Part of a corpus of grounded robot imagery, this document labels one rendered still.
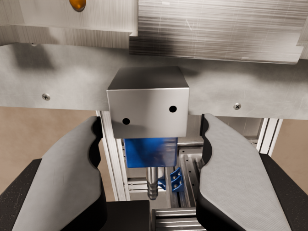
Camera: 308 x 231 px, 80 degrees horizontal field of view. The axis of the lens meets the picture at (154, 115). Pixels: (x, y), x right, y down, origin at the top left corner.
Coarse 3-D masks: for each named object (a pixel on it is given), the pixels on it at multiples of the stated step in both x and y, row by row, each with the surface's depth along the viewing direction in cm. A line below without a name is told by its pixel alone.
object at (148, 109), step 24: (120, 72) 14; (144, 72) 14; (168, 72) 14; (120, 96) 11; (144, 96) 11; (168, 96) 11; (120, 120) 12; (144, 120) 12; (168, 120) 12; (144, 144) 14; (168, 144) 14
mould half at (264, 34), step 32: (160, 0) 6; (192, 0) 6; (224, 0) 6; (256, 0) 6; (288, 0) 6; (160, 32) 6; (192, 32) 6; (224, 32) 6; (256, 32) 6; (288, 32) 6
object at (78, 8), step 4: (72, 0) 8; (76, 0) 8; (80, 0) 8; (84, 0) 8; (72, 4) 8; (76, 4) 8; (80, 4) 8; (84, 4) 8; (76, 8) 8; (80, 8) 8
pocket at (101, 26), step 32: (0, 0) 7; (32, 0) 8; (64, 0) 8; (96, 0) 8; (128, 0) 8; (0, 32) 7; (32, 32) 8; (64, 32) 8; (96, 32) 8; (128, 32) 8
